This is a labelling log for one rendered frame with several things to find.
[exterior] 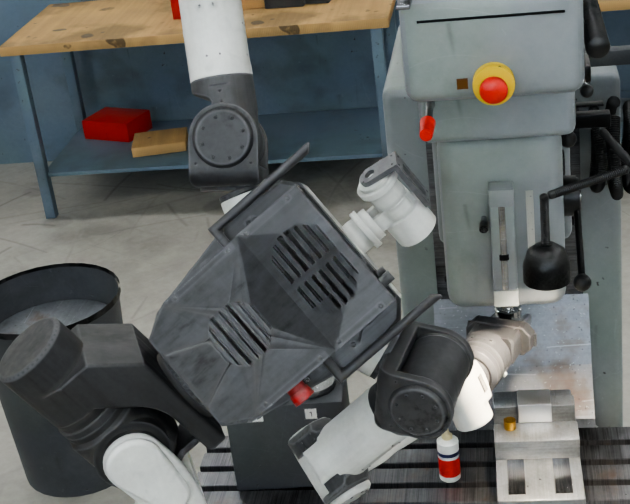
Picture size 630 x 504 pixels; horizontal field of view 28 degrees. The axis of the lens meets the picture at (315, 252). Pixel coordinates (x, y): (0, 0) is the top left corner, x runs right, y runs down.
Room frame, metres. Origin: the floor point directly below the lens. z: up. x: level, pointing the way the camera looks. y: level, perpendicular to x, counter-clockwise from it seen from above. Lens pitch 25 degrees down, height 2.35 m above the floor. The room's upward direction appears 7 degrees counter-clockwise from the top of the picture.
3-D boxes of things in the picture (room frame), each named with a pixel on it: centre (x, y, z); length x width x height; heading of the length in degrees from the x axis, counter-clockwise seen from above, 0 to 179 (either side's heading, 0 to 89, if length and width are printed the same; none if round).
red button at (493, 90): (1.69, -0.28, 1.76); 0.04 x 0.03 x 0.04; 80
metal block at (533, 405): (1.94, -0.36, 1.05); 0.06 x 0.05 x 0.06; 81
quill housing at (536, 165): (1.95, -0.33, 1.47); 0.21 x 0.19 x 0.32; 80
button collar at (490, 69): (1.72, -0.28, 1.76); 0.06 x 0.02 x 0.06; 80
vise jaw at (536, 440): (1.88, -0.35, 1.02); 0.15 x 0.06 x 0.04; 81
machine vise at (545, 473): (1.91, -0.36, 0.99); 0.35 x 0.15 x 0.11; 171
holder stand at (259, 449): (2.01, 0.09, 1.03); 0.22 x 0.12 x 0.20; 83
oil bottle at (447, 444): (1.93, -0.20, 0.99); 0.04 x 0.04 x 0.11
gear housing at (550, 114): (1.98, -0.34, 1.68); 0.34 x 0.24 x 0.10; 170
